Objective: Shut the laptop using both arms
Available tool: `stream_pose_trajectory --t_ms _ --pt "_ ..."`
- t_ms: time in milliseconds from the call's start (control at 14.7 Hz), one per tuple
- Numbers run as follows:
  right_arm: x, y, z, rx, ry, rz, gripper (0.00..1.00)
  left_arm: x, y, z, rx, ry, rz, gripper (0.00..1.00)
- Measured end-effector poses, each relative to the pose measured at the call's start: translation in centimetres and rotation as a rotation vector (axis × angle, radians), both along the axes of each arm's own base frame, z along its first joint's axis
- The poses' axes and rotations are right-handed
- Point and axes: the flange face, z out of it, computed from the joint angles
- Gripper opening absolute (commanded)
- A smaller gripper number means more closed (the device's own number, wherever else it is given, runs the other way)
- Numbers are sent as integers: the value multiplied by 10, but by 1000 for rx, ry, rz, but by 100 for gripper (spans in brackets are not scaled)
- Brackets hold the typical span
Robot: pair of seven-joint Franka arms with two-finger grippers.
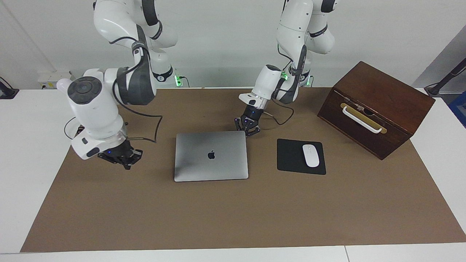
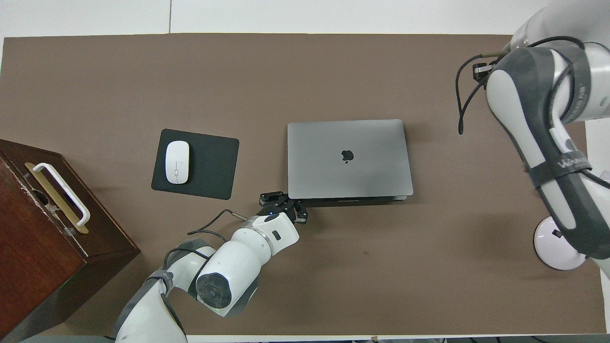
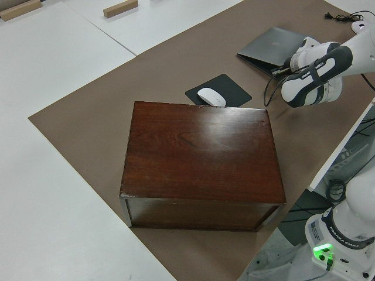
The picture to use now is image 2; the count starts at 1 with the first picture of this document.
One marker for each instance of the white desk lamp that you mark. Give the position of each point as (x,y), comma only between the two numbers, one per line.
(553,247)

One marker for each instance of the large brown table mat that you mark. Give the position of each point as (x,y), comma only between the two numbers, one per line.
(333,267)

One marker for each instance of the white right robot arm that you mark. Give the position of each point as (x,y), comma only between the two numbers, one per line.
(524,119)

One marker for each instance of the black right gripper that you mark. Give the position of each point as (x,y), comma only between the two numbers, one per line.
(481,71)

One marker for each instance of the grey aluminium laptop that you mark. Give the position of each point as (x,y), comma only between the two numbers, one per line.
(348,176)

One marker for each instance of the dark brown wooden box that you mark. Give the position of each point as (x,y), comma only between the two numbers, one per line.
(38,247)

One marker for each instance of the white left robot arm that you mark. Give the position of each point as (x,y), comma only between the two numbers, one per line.
(240,257)

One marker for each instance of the black mouse pad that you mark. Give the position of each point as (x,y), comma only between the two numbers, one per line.
(214,166)

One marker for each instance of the white computer mouse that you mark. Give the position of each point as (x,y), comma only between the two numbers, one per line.
(177,162)

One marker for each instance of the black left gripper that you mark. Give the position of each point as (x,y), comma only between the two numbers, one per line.
(278,206)

